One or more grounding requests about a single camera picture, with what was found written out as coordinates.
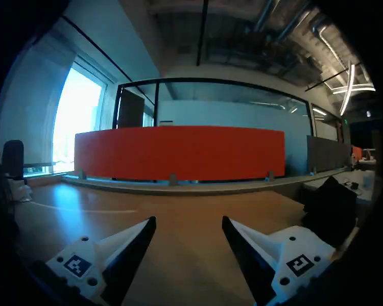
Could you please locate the black office chair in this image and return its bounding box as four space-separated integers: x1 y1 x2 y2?
1 140 29 186

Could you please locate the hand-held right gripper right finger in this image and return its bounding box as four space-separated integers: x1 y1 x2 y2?
221 215 337 306

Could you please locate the grey desk screen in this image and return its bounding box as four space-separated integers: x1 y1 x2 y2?
306 135 353 175

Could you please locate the heap of white towels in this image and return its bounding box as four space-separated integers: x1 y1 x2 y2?
7 179 33 203

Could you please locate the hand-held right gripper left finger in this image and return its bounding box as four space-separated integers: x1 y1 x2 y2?
33 216 157 306

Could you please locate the red desk screen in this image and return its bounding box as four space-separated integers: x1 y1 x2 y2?
61 125 304 196

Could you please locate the stack of black towels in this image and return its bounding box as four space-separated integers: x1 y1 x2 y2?
301 175 359 248

